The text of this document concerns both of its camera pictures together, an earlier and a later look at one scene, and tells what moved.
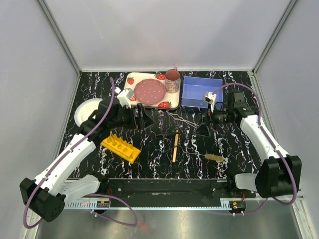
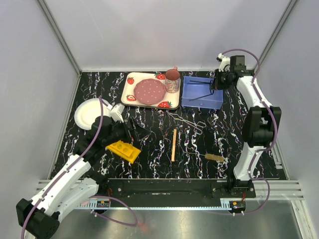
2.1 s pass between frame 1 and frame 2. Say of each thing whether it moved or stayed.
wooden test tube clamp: moved
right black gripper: moved
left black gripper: moved
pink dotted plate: stayed
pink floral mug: stayed
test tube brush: stayed
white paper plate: stayed
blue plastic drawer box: stayed
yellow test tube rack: stayed
